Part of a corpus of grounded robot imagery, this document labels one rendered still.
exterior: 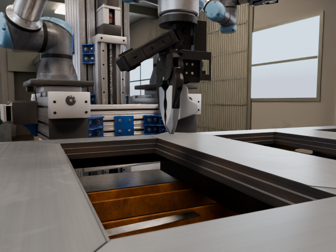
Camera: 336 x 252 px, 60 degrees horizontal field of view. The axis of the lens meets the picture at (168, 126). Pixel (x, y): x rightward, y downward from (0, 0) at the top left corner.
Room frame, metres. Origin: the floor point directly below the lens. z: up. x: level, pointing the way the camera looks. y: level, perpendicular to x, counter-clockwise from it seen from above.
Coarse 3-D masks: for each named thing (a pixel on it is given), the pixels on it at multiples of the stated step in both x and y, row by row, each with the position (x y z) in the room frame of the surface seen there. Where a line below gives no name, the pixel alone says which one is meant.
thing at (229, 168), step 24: (72, 144) 0.74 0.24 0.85; (96, 144) 0.77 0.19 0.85; (120, 144) 0.79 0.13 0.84; (144, 144) 0.81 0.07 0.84; (168, 144) 0.76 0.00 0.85; (288, 144) 0.94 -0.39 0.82; (312, 144) 0.87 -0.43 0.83; (72, 168) 0.51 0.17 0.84; (192, 168) 0.61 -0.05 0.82; (216, 168) 0.54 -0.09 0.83; (240, 168) 0.49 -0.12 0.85; (264, 192) 0.42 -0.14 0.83; (288, 192) 0.38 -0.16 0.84; (312, 192) 0.36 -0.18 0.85; (96, 216) 0.30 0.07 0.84
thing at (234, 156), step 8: (224, 152) 0.60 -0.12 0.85; (232, 152) 0.60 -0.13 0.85; (240, 152) 0.60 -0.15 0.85; (248, 152) 0.60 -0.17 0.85; (256, 152) 0.60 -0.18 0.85; (264, 152) 0.60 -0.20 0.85; (272, 152) 0.60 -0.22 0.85; (280, 152) 0.60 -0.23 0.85; (288, 152) 0.60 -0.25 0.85; (296, 152) 0.60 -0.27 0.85; (232, 160) 0.52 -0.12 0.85
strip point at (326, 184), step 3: (315, 183) 0.37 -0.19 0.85; (318, 183) 0.37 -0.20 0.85; (321, 183) 0.37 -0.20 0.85; (324, 183) 0.37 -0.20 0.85; (327, 183) 0.37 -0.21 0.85; (330, 183) 0.37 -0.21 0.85; (333, 183) 0.37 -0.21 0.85; (318, 186) 0.36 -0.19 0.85; (321, 186) 0.36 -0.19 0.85; (324, 186) 0.36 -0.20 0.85; (327, 186) 0.36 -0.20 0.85; (330, 186) 0.36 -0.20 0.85; (333, 186) 0.36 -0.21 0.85
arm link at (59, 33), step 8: (48, 24) 1.09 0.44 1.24; (56, 24) 1.10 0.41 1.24; (64, 24) 1.12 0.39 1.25; (48, 32) 1.07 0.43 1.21; (56, 32) 1.10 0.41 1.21; (64, 32) 1.12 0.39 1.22; (48, 40) 1.08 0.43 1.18; (56, 40) 1.10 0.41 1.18; (64, 40) 1.12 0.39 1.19; (48, 48) 1.09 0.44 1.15; (56, 48) 1.10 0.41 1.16; (64, 48) 1.12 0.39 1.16
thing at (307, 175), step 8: (288, 168) 0.45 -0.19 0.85; (296, 168) 0.45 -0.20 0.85; (304, 168) 0.45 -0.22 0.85; (312, 168) 0.45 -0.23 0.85; (320, 168) 0.45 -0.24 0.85; (328, 168) 0.45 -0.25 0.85; (280, 176) 0.40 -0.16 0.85; (288, 176) 0.40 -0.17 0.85; (296, 176) 0.40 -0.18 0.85; (304, 176) 0.40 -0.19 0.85; (312, 176) 0.40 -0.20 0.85; (320, 176) 0.40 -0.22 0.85; (328, 176) 0.40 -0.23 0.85; (304, 184) 0.37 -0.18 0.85
